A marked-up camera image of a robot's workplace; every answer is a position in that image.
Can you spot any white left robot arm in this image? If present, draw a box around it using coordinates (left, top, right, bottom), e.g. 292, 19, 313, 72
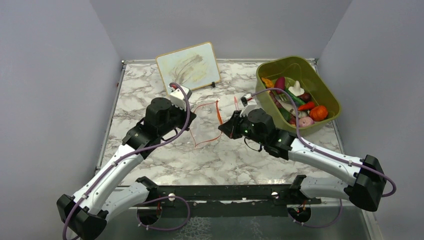
56, 95, 196, 240

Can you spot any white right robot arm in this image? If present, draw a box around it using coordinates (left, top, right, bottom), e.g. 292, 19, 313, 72
218, 108, 387, 212

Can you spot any clear zip bag orange zipper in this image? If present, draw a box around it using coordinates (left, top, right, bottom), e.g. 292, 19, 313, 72
189, 99, 223, 148

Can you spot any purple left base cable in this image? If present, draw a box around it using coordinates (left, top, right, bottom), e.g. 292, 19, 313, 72
136, 194, 192, 232

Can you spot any green toy cucumber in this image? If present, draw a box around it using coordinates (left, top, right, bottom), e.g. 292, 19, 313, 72
285, 88, 306, 107

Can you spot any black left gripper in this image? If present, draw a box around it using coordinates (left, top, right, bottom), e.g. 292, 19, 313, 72
158, 100, 197, 137

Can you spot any magenta toy beet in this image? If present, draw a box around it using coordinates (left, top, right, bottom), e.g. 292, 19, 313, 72
274, 76, 286, 92

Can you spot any dark maroon toy plum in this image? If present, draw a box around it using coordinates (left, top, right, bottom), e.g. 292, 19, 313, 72
298, 92, 312, 103

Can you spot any red toy chili pepper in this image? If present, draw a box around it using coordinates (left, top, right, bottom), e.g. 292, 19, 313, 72
297, 101, 316, 111

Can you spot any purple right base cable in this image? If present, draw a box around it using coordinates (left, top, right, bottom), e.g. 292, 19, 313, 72
287, 198, 345, 229

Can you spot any olive green plastic bin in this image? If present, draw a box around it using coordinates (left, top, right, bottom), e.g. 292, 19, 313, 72
255, 56, 342, 136

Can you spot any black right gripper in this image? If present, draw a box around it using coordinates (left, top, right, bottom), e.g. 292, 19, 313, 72
219, 110, 267, 146

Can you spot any pink toy onion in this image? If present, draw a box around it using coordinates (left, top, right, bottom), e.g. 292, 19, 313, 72
298, 116, 315, 128

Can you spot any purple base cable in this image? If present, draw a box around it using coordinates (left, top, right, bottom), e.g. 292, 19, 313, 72
287, 198, 345, 229
136, 194, 192, 232

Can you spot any yellow framed whiteboard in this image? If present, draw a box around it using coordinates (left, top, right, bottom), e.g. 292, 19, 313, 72
155, 42, 221, 94

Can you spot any orange yellow toy pepper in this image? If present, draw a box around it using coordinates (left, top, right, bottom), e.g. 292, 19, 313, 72
261, 77, 275, 89

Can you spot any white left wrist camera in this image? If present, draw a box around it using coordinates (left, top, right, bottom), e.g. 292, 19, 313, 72
169, 83, 192, 111

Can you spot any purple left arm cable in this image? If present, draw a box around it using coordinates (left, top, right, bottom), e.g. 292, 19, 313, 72
62, 82, 192, 240

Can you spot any red white pen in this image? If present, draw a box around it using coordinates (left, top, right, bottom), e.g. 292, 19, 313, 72
233, 96, 239, 111

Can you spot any white toy mushroom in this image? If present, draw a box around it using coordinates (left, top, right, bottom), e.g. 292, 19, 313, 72
288, 80, 305, 97

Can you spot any orange toy pumpkin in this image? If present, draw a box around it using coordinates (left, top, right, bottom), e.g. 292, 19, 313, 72
309, 105, 329, 122

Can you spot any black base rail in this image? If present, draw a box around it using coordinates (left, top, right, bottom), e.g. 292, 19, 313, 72
136, 184, 321, 225

